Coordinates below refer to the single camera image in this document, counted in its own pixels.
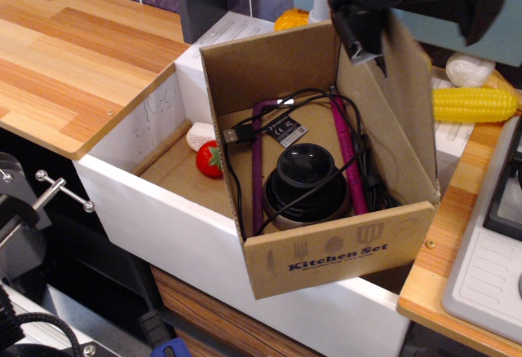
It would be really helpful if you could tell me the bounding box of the yellow toy corn lower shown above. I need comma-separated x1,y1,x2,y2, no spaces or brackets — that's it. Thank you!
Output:
432,88,518,123

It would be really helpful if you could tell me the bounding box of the white sink basin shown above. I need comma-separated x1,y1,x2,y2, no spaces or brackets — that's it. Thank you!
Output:
73,10,476,357

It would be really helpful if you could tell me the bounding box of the orange toy pepper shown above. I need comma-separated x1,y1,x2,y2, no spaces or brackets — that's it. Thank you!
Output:
274,8,309,31

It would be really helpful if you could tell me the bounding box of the white toy garlic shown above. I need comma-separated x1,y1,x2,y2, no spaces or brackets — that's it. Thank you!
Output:
445,53,496,88

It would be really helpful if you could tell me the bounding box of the brown cardboard kitchen set box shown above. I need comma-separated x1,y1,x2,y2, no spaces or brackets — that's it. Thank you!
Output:
201,15,440,299

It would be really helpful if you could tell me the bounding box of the metal clamp with handle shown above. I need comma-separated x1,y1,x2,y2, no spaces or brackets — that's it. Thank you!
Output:
1,152,95,281

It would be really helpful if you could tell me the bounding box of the red toy strawberry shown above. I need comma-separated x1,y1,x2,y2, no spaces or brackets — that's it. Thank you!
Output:
196,140,223,178

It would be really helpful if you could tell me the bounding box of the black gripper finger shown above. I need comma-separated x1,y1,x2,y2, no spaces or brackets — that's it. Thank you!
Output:
458,0,506,46
328,0,390,77

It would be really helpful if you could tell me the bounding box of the black usb cable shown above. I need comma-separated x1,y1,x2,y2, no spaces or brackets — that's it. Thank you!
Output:
222,87,403,239

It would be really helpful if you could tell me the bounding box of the yellow toy piece behind garlic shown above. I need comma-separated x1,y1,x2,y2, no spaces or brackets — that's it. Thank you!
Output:
482,69,522,112

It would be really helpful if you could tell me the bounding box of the grey toy stove top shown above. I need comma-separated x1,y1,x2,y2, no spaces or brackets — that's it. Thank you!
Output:
442,117,521,343

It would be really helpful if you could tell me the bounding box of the blue clamp handle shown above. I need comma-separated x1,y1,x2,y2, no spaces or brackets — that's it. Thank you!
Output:
150,337,192,357

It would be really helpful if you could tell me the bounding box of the black braided cable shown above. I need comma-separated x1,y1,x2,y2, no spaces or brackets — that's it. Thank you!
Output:
0,283,78,357

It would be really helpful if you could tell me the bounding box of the black round device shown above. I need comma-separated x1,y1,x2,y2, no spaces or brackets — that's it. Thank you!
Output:
263,143,352,231

